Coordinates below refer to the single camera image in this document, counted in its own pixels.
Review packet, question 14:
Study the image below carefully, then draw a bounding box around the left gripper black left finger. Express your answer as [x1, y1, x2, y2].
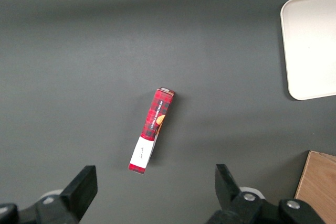
[0, 165, 98, 224]

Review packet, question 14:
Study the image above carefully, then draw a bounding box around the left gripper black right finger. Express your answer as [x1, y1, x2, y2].
[207, 164, 326, 224]

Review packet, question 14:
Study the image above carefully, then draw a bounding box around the cream plastic tray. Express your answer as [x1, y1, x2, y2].
[280, 0, 336, 101]

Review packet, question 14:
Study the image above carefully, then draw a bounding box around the wooden drawer cabinet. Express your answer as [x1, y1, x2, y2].
[293, 150, 336, 224]

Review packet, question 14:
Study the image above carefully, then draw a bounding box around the red plaid shortbread box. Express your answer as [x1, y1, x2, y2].
[128, 87, 176, 176]

